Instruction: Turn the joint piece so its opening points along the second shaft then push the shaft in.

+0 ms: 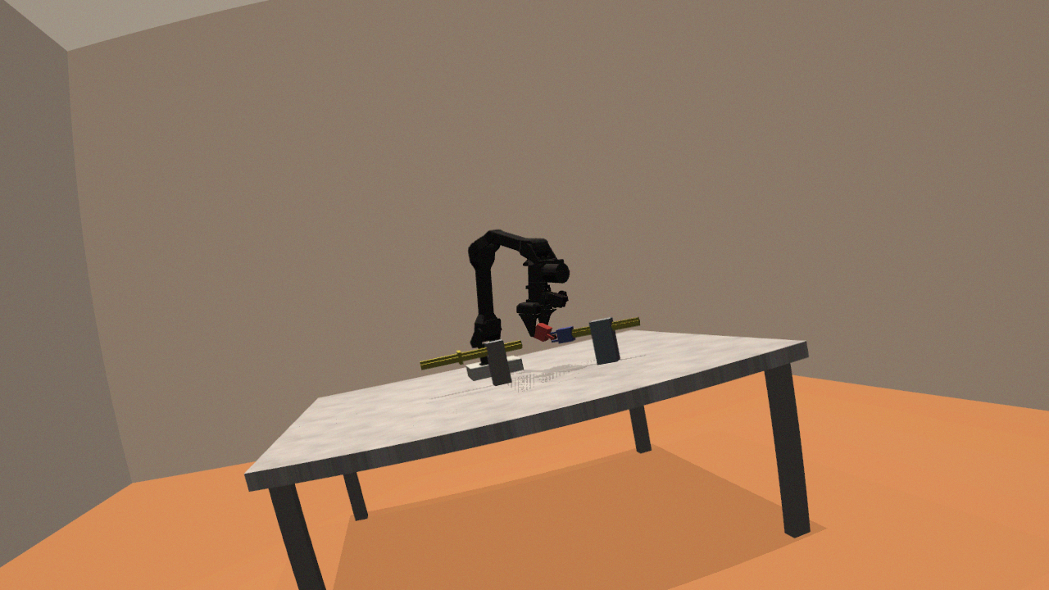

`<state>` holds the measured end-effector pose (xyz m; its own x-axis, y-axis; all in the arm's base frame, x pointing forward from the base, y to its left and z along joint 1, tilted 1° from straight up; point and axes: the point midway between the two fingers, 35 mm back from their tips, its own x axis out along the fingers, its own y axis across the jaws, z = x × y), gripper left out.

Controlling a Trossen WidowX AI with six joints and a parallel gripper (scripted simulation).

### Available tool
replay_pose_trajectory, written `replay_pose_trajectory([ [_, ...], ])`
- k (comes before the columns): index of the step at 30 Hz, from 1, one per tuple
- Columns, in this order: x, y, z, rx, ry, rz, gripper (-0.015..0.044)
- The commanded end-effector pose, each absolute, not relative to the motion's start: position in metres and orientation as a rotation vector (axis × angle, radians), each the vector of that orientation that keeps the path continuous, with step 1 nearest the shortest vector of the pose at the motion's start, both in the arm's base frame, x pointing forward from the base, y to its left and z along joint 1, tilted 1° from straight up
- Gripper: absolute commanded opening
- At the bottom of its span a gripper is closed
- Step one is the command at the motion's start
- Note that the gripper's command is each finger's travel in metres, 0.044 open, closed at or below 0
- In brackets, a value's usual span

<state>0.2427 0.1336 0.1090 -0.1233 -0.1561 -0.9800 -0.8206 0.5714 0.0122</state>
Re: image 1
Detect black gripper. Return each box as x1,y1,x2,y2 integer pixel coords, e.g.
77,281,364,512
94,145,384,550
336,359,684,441
516,282,556,337

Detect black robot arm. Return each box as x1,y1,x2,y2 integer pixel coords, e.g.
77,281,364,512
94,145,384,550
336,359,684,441
468,229,570,349

